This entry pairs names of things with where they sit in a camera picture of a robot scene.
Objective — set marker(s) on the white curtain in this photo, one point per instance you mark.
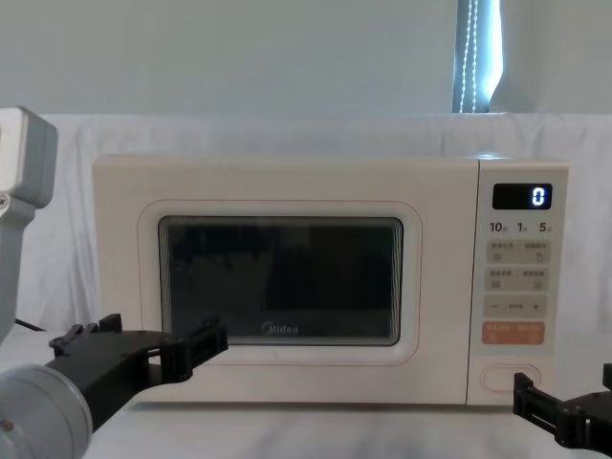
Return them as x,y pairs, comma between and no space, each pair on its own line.
239,62

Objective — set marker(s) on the oven control panel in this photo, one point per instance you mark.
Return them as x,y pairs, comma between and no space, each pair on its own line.
521,268

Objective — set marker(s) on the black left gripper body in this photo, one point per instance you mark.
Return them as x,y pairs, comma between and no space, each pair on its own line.
115,363

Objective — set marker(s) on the white table cloth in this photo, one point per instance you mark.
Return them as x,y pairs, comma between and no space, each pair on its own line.
311,430

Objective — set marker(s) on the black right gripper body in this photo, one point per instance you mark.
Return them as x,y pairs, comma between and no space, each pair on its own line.
595,421

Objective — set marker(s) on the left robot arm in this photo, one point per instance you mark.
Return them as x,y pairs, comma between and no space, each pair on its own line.
28,411

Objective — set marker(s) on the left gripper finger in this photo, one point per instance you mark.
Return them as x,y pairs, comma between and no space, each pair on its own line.
81,332
191,351

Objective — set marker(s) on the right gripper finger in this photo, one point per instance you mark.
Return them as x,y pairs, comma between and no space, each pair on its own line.
608,375
540,408

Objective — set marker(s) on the cream microwave oven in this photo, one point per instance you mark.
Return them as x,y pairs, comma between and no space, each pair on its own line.
287,186

